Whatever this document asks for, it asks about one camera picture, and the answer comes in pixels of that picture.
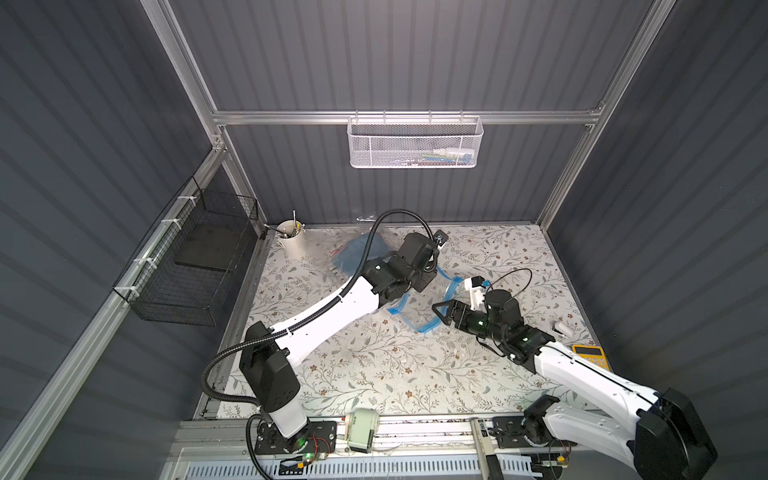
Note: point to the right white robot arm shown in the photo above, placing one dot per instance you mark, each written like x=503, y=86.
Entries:
x=658, y=435

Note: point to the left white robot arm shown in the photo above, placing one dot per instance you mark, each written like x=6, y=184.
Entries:
x=269, y=368

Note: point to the black wire basket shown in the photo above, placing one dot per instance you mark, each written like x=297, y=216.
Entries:
x=195, y=268

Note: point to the white cup with tools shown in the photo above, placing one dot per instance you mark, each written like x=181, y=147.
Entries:
x=290, y=236

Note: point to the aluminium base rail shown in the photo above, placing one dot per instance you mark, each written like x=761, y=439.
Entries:
x=411, y=446

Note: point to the white stapler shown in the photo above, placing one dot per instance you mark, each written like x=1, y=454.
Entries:
x=563, y=329

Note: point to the clear vacuum bag blue zip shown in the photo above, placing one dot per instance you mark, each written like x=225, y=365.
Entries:
x=413, y=308

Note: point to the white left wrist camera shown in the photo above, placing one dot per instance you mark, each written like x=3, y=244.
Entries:
x=440, y=238

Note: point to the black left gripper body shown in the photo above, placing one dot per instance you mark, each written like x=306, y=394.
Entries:
x=428, y=264

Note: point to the white wire basket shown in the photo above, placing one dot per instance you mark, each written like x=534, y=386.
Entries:
x=414, y=142

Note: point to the yellow calculator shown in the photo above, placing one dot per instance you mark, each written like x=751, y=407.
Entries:
x=593, y=354

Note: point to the small green white box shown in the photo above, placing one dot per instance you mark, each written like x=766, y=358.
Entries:
x=361, y=428

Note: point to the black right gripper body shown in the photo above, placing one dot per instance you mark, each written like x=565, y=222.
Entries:
x=458, y=315

